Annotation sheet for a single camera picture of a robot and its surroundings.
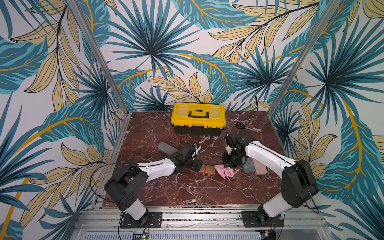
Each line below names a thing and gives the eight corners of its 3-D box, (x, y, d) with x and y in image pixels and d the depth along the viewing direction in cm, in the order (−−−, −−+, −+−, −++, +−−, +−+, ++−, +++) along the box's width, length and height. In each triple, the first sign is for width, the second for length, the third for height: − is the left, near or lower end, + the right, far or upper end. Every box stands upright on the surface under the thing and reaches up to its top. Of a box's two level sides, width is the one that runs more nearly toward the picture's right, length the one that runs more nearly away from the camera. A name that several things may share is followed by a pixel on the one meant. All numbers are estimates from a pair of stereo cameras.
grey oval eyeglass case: (156, 149, 101) (155, 146, 97) (162, 142, 104) (161, 139, 101) (173, 159, 96) (172, 156, 93) (178, 151, 100) (178, 148, 97)
